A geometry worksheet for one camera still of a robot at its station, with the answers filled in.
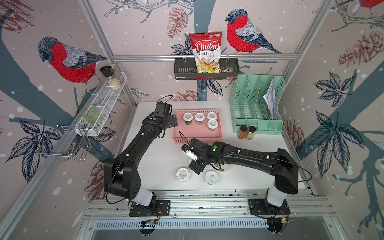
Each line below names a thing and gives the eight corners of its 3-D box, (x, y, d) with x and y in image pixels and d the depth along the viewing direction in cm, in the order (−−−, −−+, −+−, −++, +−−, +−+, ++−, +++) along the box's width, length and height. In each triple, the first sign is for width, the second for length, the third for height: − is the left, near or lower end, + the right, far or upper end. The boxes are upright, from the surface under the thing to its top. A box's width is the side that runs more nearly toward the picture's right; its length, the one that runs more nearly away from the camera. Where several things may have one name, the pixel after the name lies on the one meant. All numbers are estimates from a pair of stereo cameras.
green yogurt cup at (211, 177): (205, 185, 81) (205, 182, 77) (205, 173, 85) (205, 170, 81) (218, 185, 81) (219, 182, 77) (217, 173, 85) (218, 170, 81)
